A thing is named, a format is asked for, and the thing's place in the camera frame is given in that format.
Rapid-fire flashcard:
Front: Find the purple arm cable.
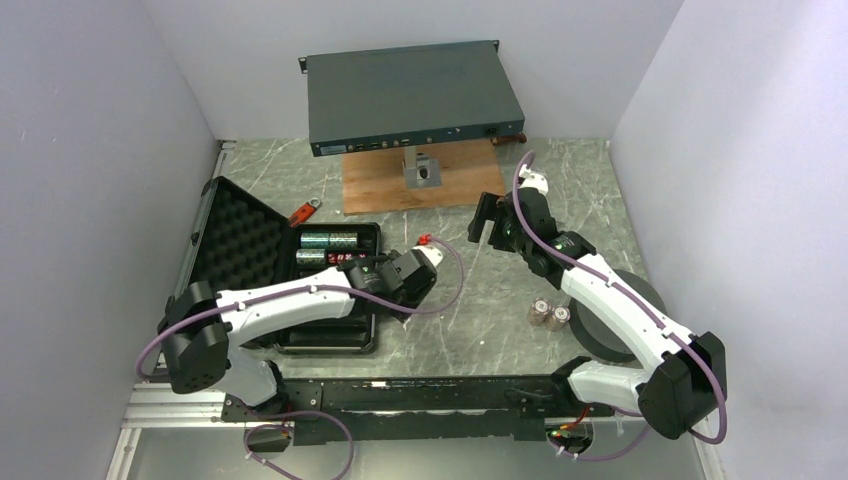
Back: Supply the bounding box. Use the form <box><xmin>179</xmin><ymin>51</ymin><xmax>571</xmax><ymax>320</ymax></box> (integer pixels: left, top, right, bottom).
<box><xmin>135</xmin><ymin>235</ymin><xmax>465</xmax><ymax>480</ymax></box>
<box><xmin>511</xmin><ymin>150</ymin><xmax>729</xmax><ymax>464</ymax></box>

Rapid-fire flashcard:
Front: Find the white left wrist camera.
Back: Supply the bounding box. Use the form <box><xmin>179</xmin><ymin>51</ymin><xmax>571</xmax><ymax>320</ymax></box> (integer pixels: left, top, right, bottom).
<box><xmin>411</xmin><ymin>234</ymin><xmax>444</xmax><ymax>268</ymax></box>

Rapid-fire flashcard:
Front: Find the metal stand bracket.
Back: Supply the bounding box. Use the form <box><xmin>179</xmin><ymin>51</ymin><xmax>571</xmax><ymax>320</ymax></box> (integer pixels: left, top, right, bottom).
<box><xmin>403</xmin><ymin>146</ymin><xmax>442</xmax><ymax>189</ymax></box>

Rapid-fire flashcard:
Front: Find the large grey spool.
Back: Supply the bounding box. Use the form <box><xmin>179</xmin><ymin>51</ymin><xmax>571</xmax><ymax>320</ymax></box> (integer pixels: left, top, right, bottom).
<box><xmin>568</xmin><ymin>269</ymin><xmax>669</xmax><ymax>364</ymax></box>

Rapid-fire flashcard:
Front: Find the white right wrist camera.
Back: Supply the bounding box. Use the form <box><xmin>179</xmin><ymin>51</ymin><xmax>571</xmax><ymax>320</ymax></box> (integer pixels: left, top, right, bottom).
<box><xmin>517</xmin><ymin>165</ymin><xmax>549</xmax><ymax>197</ymax></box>

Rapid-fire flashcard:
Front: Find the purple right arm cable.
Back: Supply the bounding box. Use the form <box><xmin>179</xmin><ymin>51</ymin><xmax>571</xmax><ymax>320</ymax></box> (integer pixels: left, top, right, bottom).
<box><xmin>511</xmin><ymin>150</ymin><xmax>729</xmax><ymax>464</ymax></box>

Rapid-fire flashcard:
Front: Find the grey rack server unit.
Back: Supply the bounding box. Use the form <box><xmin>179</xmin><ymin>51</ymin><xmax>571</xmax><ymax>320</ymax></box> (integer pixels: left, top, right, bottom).
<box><xmin>300</xmin><ymin>40</ymin><xmax>525</xmax><ymax>157</ymax></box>

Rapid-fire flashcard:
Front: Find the green poker chip stack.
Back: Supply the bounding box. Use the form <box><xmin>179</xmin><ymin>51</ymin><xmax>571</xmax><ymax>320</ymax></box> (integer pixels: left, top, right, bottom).
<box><xmin>300</xmin><ymin>232</ymin><xmax>330</xmax><ymax>249</ymax></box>

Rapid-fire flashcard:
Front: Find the red handled wrench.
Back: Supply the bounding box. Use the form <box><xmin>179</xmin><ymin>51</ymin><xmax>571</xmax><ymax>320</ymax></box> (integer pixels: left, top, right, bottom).
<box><xmin>288</xmin><ymin>197</ymin><xmax>322</xmax><ymax>227</ymax></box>

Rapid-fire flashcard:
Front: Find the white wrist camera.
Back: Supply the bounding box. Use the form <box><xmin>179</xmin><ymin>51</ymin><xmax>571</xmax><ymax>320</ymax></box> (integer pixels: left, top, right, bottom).
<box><xmin>517</xmin><ymin>165</ymin><xmax>549</xmax><ymax>197</ymax></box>
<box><xmin>411</xmin><ymin>234</ymin><xmax>444</xmax><ymax>268</ymax></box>

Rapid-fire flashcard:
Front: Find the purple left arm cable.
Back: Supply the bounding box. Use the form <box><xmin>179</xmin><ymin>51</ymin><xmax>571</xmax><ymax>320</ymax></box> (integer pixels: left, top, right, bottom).
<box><xmin>135</xmin><ymin>235</ymin><xmax>465</xmax><ymax>480</ymax></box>

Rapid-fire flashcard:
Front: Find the orange poker chip stack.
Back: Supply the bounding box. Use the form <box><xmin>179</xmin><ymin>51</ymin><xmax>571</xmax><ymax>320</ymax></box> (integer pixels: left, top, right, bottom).
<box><xmin>544</xmin><ymin>305</ymin><xmax>571</xmax><ymax>332</ymax></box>
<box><xmin>527</xmin><ymin>298</ymin><xmax>551</xmax><ymax>326</ymax></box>

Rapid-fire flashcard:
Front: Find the wooden board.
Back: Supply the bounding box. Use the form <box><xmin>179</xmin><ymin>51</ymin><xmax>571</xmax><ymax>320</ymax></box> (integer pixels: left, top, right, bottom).
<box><xmin>341</xmin><ymin>139</ymin><xmax>505</xmax><ymax>215</ymax></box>

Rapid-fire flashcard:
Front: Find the black poker set case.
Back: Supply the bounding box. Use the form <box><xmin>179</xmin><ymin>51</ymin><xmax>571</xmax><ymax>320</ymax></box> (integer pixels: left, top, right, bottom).
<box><xmin>173</xmin><ymin>176</ymin><xmax>382</xmax><ymax>355</ymax></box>

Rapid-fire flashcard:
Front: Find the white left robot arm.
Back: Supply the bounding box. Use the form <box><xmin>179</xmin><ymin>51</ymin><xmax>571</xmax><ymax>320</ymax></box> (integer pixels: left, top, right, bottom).
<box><xmin>156</xmin><ymin>245</ymin><xmax>444</xmax><ymax>420</ymax></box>

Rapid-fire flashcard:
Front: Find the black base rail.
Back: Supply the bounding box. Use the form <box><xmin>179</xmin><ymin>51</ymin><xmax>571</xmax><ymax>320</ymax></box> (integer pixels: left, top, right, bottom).
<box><xmin>218</xmin><ymin>374</ymin><xmax>617</xmax><ymax>446</ymax></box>

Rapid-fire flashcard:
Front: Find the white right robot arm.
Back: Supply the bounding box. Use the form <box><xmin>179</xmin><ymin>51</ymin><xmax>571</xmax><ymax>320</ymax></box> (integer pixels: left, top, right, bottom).
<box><xmin>468</xmin><ymin>188</ymin><xmax>727</xmax><ymax>439</ymax></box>

